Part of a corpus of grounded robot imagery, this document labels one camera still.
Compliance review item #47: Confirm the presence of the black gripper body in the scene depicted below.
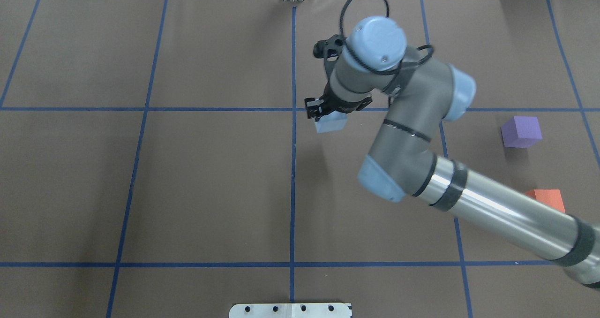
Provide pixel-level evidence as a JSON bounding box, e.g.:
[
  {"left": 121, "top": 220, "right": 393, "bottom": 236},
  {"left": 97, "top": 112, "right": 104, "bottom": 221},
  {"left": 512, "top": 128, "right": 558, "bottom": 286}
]
[{"left": 321, "top": 83, "right": 373, "bottom": 115}]

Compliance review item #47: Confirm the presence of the light blue foam block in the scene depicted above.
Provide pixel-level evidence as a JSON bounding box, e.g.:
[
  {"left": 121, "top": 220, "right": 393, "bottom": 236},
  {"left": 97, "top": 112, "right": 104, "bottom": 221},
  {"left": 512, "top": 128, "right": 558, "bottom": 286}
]
[{"left": 315, "top": 112, "right": 348, "bottom": 133}]

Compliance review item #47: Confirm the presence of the orange foam block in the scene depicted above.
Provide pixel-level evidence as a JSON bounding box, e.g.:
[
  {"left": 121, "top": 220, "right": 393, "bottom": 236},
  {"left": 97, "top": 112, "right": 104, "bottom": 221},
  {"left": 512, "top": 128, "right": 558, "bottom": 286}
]
[{"left": 525, "top": 189, "right": 566, "bottom": 213}]

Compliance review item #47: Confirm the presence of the purple foam block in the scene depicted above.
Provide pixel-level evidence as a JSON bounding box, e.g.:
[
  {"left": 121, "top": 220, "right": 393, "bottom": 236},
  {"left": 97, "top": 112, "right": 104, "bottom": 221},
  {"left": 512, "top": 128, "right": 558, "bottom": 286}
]
[{"left": 501, "top": 116, "right": 543, "bottom": 148}]

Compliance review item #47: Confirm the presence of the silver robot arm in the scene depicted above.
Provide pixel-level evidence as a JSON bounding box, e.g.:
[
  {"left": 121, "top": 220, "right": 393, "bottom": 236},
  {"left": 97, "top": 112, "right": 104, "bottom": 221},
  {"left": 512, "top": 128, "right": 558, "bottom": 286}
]
[{"left": 304, "top": 16, "right": 600, "bottom": 290}]

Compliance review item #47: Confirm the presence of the white camera pedestal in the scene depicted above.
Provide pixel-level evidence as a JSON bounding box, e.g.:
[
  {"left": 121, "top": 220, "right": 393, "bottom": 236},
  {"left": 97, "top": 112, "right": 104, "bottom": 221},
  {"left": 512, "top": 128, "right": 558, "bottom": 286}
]
[{"left": 228, "top": 303, "right": 353, "bottom": 318}]

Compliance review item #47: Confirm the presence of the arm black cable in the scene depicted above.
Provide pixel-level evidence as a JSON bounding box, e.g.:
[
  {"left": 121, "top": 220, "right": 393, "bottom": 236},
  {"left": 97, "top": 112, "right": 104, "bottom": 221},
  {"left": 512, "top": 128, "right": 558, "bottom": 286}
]
[{"left": 324, "top": 0, "right": 435, "bottom": 107}]

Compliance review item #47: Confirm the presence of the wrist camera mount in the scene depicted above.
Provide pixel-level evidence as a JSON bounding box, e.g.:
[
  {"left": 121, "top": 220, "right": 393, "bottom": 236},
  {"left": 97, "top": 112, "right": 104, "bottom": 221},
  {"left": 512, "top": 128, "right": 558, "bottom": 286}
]
[{"left": 312, "top": 34, "right": 345, "bottom": 63}]

